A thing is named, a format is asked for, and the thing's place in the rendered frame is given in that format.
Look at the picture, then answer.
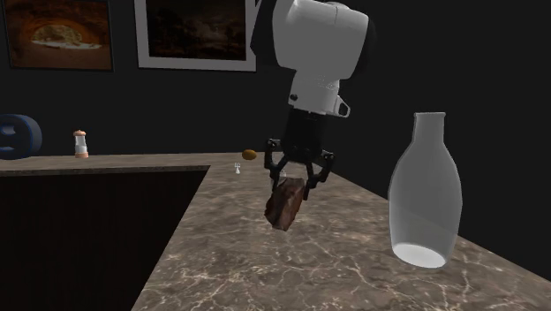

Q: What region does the white shaker with copper cap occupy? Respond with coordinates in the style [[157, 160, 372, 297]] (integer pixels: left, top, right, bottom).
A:
[[72, 129, 90, 160]]

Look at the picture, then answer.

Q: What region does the blue round ring object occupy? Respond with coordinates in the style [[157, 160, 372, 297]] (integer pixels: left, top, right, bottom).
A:
[[0, 113, 43, 162]]

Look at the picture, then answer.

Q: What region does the dark white-framed wall picture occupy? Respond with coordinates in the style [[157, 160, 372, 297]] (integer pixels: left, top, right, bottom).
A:
[[133, 0, 260, 73]]

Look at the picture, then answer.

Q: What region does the orange cave wall picture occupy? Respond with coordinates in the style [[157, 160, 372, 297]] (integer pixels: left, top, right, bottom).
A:
[[1, 0, 115, 72]]

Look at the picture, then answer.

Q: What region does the brown rough block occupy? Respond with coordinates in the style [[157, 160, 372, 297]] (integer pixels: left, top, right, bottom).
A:
[[263, 176, 308, 232]]

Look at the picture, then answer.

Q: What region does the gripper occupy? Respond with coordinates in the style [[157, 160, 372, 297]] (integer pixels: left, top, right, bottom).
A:
[[263, 107, 336, 201]]

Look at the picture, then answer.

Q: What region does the white bottle vase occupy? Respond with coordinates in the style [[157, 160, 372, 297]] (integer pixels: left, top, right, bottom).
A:
[[388, 111, 464, 269]]

